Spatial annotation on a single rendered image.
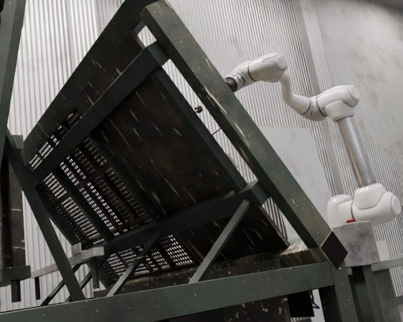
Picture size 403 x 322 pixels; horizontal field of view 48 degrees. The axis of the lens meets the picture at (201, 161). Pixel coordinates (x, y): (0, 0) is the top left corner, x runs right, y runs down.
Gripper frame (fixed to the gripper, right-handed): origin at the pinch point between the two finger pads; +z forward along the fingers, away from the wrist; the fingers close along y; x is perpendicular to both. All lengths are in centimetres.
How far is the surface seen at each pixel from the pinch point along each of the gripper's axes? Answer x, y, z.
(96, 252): 61, 27, 57
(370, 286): -26, 100, 8
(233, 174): -16.2, 28.2, 23.7
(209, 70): -29.3, -9.4, 14.3
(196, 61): -29.2, -14.7, 17.0
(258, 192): -23, 39, 25
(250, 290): -29, 58, 58
